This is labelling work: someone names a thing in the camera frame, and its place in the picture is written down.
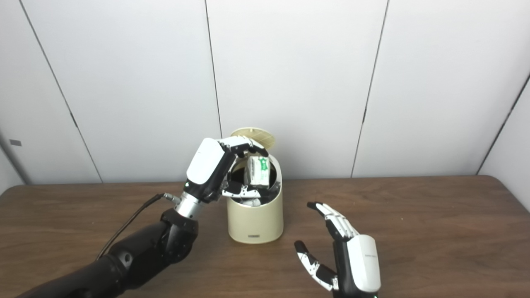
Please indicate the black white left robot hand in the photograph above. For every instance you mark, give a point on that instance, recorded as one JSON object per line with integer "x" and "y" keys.
{"x": 205, "y": 161}

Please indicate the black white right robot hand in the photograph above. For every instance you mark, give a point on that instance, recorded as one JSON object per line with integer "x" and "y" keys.
{"x": 362, "y": 265}

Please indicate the green white milk carton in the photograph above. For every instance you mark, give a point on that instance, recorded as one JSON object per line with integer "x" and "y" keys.
{"x": 259, "y": 171}

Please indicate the cream round bin lid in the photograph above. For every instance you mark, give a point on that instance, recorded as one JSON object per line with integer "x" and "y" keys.
{"x": 263, "y": 136}

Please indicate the cream-colored round bin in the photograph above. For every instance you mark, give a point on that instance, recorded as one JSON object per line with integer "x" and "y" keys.
{"x": 254, "y": 221}

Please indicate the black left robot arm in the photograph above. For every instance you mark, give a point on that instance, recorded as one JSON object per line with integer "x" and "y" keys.
{"x": 140, "y": 252}

